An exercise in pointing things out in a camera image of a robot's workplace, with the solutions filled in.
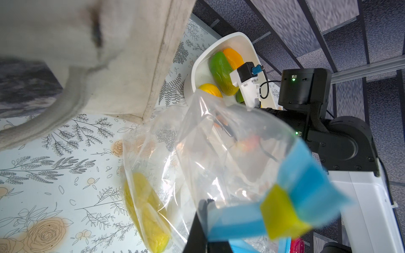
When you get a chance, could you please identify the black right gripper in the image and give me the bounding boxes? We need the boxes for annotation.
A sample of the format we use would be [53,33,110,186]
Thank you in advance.
[264,68,332,139]

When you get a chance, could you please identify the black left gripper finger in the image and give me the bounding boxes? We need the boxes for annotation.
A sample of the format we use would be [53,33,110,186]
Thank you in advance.
[182,212,233,253]

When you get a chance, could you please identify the yellow mango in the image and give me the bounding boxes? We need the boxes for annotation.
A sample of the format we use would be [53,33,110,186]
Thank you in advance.
[123,173,171,253]

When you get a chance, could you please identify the clear zip-top bag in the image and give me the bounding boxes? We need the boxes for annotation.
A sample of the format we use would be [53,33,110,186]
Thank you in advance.
[121,88,350,253]

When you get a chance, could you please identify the orange mango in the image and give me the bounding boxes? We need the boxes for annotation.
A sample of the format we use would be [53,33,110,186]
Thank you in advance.
[198,83,223,98]
[223,48,245,70]

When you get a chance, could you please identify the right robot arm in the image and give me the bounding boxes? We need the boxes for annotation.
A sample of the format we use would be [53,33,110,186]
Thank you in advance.
[269,68,405,253]

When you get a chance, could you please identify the green mango near tote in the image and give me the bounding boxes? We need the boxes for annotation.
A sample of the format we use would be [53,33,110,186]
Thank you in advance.
[209,52,239,96]

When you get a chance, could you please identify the beige canvas tote bag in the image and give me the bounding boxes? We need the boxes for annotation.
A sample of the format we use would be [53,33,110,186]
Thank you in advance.
[1,1,195,150]

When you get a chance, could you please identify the pink lidded container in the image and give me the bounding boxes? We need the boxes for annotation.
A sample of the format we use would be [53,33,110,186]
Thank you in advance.
[290,238,305,253]

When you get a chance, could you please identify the white serving dish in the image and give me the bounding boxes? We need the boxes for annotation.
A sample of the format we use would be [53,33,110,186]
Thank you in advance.
[184,32,281,109]

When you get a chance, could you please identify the floral table mat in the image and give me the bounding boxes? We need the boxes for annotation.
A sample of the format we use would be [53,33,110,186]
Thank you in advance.
[0,12,285,253]

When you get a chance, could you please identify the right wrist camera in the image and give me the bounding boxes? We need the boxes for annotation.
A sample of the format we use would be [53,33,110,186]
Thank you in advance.
[230,62,263,111]

